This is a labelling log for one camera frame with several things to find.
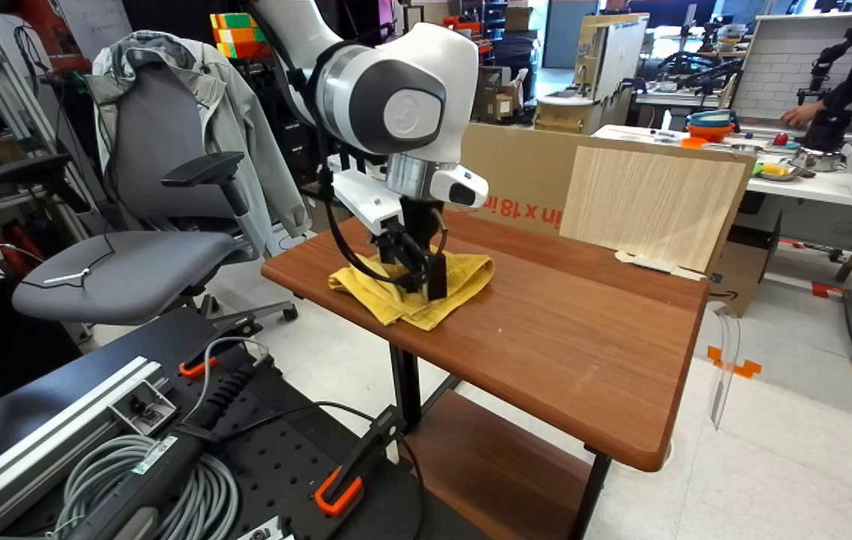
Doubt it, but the light wood panel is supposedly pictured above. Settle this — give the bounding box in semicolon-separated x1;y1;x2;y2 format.
554;142;755;282

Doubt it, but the upright cardboard carton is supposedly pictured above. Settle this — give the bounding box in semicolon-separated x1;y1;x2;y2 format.
574;12;654;102

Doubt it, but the small orange clamp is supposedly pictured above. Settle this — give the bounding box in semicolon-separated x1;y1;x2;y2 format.
177;354;221;383

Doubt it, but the cardboard box with red print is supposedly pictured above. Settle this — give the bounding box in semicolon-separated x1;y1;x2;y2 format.
460;120;774;318

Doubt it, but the black perforated base board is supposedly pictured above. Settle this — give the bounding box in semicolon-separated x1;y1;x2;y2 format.
0;304;430;540

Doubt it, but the brown wooden lower shelf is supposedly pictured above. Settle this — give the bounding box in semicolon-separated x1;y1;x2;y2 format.
404;389;599;540

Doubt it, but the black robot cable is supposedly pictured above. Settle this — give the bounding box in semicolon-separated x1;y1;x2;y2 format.
316;159;396;286

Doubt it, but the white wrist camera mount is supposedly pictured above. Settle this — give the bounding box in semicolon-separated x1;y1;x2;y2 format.
327;166;410;240

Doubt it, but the black orange bar clamp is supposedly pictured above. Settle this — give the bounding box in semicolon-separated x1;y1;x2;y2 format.
313;401;404;521

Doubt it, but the white desk with grey legs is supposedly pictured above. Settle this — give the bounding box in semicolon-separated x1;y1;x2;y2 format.
590;124;852;378

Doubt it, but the grey jacket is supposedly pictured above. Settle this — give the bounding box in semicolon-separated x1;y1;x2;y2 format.
91;27;316;257

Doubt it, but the black articulated stand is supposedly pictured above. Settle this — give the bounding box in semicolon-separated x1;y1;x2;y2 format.
802;105;852;152

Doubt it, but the grey cable bundle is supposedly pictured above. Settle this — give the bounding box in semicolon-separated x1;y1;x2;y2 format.
45;432;244;540

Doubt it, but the clear acrylic stand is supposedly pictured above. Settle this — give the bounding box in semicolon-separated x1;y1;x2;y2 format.
708;308;745;432

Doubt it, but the yellow terry towel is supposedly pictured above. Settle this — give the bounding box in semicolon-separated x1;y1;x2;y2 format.
327;248;497;333

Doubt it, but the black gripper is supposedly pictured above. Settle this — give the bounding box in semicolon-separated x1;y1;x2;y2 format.
374;196;449;304

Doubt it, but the grey office chair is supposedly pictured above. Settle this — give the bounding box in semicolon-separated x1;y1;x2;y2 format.
10;58;301;347

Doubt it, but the colourful cube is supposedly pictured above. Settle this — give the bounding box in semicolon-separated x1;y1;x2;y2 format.
207;10;275;64

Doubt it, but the aluminium profile rail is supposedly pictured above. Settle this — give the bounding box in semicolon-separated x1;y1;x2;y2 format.
0;354;165;533

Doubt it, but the white pegboard panel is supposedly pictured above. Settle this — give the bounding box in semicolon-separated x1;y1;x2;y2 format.
730;10;852;139

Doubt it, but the bare person hand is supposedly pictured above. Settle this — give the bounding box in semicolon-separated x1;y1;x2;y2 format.
776;98;829;131

